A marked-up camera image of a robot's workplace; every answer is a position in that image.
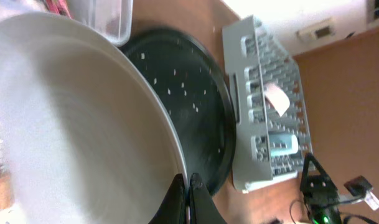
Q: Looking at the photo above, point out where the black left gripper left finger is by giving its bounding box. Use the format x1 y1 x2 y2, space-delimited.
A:
149 174 186 224

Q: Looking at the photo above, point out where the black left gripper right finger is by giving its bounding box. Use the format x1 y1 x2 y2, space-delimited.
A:
189 173 226 224

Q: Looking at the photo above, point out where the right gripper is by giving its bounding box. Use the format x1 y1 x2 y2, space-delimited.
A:
300 152 379 211

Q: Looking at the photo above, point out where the blue plastic cup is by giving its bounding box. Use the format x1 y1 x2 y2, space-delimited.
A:
269 134 299 157

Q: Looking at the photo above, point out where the grey plate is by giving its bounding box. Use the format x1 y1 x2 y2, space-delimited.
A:
0 13 185 223

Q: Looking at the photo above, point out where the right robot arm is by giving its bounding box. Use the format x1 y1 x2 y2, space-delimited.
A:
300 153 379 224

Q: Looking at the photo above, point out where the grey dishwasher rack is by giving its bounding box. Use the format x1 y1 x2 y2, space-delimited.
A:
222 16 312 194

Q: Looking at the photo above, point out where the round black tray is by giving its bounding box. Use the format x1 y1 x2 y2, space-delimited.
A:
119 28 236 195

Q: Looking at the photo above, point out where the clear plastic bin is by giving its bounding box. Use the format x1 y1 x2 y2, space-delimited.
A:
67 0 134 47

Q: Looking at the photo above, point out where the red snack wrapper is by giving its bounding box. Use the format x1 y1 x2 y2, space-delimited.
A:
45 0 72 19

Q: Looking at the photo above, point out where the white wall outlet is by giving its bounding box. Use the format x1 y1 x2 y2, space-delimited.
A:
296 18 335 43

